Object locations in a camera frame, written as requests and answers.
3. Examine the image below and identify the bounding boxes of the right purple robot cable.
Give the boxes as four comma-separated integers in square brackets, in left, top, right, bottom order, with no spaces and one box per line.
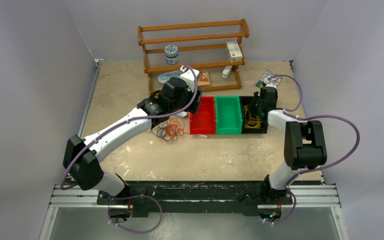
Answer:
[261,74,361,226]

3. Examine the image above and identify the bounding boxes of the blue white jar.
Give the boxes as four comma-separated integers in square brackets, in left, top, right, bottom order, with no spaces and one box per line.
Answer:
[164,44,179,65]

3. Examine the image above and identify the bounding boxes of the coloured marker set pack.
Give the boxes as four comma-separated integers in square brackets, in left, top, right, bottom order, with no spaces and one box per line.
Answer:
[255,69,283,88]

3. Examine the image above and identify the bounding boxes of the wooden three-tier shelf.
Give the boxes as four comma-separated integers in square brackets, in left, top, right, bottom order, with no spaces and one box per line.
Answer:
[137,18,250,94]

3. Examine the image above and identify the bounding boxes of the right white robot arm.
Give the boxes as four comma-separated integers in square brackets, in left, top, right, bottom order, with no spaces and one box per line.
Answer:
[248,86,327,204]

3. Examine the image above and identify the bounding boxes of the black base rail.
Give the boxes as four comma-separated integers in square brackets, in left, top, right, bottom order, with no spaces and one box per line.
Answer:
[97,180,293,219]

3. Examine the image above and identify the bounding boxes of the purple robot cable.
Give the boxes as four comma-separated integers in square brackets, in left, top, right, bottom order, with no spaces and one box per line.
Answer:
[60,65,200,235]
[261,74,361,226]

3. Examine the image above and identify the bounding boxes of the white blue staple remover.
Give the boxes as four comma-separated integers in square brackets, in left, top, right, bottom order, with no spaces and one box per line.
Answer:
[176,111,189,119]

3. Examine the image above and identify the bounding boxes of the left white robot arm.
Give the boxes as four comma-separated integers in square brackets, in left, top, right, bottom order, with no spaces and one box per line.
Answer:
[62,77,203,205]

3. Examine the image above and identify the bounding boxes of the white stapler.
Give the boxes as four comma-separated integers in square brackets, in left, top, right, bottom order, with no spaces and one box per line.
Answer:
[221,65,233,78]

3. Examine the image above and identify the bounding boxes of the green plastic bin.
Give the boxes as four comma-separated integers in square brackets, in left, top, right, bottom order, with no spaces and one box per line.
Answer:
[214,96,243,135]

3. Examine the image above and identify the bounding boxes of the red plastic bin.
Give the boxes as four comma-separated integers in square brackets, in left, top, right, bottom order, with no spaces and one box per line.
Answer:
[189,96,216,135]

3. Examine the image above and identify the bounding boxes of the white red box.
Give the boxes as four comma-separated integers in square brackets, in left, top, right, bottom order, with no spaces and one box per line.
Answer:
[226,41,243,63]

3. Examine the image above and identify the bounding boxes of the yellow cables in black bin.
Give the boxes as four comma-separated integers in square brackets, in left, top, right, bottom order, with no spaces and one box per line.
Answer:
[242,105,264,130]

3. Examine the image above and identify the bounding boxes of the orange cable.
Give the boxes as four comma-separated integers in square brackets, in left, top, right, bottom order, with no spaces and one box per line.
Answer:
[164,116,186,142]

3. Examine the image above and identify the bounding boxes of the black plastic bin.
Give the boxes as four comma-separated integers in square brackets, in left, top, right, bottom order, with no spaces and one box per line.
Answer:
[239,96,267,134]

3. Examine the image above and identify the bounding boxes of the orange spiral notebook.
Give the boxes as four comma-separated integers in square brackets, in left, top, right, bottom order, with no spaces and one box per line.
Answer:
[198,71,211,87]

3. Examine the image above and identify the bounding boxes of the blue correction tape package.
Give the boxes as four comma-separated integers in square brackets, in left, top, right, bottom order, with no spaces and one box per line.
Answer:
[157,70,183,84]

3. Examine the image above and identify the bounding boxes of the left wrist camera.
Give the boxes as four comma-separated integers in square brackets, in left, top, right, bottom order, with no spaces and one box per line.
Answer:
[179,65,200,92]

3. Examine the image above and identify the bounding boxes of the white red marker pen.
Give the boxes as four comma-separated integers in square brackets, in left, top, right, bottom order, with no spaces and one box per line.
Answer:
[184,131,208,139]

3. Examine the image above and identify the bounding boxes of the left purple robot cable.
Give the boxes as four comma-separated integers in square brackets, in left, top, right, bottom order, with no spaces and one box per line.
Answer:
[60,65,200,235]

